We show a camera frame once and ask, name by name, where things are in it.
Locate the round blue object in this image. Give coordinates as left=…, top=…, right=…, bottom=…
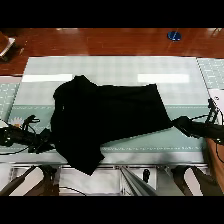
left=166, top=30, right=182, bottom=42

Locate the black T-shirt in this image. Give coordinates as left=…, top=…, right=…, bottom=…
left=49, top=74, right=174, bottom=177

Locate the silver frame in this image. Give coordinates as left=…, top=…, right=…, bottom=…
left=9, top=161, right=211, bottom=197

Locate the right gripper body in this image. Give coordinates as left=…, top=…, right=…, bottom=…
left=171, top=115, right=195, bottom=138

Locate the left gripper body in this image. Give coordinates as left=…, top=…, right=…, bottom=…
left=27, top=128, right=56, bottom=154

